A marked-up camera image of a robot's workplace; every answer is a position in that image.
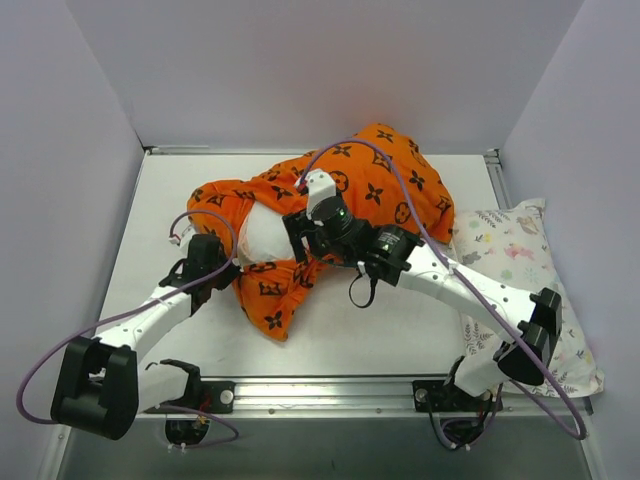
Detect orange patterned pillowcase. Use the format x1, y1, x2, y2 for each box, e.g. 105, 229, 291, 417
187, 124, 454, 341

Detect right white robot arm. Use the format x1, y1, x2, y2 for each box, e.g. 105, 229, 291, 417
283, 197, 562, 409

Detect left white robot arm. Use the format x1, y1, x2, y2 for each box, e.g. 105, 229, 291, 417
50, 234, 240, 445

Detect white floral animal pillow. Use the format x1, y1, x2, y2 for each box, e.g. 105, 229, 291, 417
451, 198, 604, 398

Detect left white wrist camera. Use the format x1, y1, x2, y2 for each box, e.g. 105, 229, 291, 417
168, 225, 196, 247

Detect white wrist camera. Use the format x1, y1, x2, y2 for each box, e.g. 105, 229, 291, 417
168, 225, 196, 247
294, 169, 337, 218

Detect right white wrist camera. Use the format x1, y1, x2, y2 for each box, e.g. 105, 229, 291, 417
294, 169, 337, 218

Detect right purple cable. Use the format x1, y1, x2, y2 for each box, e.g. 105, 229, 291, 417
299, 139, 587, 441

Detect purple cable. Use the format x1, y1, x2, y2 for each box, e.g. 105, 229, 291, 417
299, 139, 587, 441
15, 209, 241, 450

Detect aluminium back rail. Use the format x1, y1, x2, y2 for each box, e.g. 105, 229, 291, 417
144, 145, 211, 156

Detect aluminium rail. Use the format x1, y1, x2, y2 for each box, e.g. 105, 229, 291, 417
144, 145, 211, 156
483, 148, 513, 209
119, 375, 591, 417

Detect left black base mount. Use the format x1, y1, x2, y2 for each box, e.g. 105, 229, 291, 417
168, 380, 236, 414

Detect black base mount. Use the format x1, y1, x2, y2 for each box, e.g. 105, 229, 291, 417
411, 378, 502, 414
168, 380, 236, 414

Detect aluminium front rail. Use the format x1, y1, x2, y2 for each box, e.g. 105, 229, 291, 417
119, 375, 591, 417

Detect aluminium right side rail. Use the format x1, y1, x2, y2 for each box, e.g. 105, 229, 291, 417
483, 148, 513, 209

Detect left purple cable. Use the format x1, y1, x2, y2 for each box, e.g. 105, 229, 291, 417
15, 209, 241, 450

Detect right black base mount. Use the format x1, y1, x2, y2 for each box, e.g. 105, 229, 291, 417
411, 378, 502, 414

